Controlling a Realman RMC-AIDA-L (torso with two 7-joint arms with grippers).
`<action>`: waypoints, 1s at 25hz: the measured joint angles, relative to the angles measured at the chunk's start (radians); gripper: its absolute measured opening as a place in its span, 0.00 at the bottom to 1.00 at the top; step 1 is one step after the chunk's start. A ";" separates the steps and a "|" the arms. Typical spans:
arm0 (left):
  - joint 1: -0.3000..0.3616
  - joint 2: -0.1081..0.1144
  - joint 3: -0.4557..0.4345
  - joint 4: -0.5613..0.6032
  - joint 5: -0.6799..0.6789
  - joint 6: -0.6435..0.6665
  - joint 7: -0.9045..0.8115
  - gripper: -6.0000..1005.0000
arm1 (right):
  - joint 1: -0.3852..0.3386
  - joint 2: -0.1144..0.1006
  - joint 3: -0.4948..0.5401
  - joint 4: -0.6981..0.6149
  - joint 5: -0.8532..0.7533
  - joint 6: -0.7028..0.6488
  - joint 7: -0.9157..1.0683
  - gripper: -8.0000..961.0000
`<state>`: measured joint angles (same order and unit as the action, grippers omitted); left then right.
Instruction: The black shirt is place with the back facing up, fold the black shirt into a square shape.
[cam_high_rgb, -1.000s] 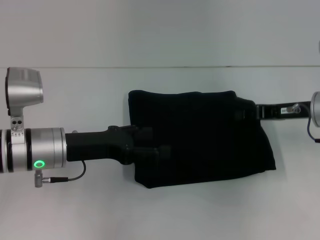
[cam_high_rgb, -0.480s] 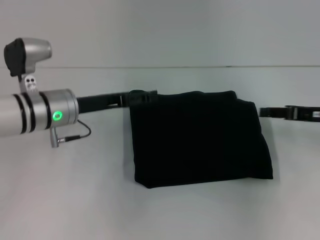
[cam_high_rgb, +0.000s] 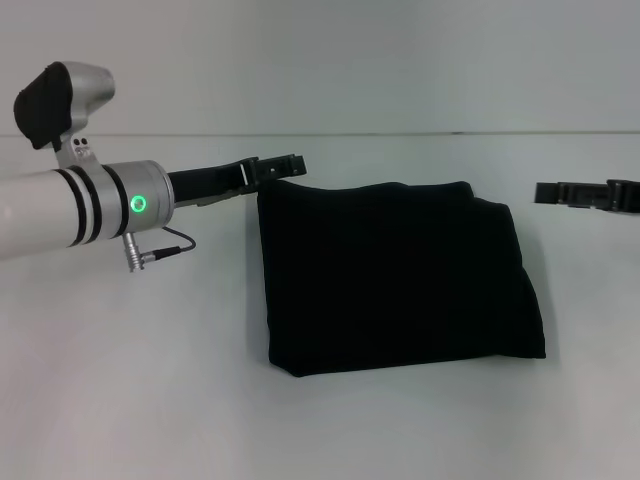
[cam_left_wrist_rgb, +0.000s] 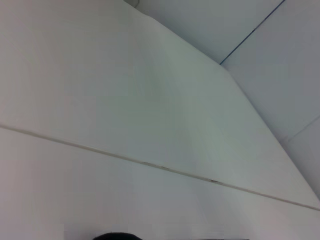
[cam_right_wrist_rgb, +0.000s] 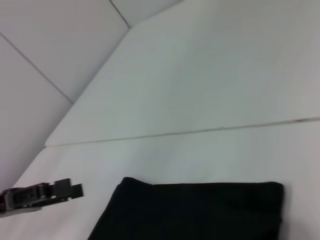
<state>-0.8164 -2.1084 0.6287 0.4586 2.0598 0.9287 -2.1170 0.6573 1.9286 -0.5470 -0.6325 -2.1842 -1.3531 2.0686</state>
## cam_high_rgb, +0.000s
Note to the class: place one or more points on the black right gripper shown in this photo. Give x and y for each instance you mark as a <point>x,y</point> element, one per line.
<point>625,196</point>

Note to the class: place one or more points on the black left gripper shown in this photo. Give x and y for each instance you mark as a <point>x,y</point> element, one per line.
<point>210,182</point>

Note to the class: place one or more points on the black shirt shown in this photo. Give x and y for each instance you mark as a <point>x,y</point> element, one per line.
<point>400,280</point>

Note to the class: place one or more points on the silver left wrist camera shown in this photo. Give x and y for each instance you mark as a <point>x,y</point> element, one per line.
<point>65,100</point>

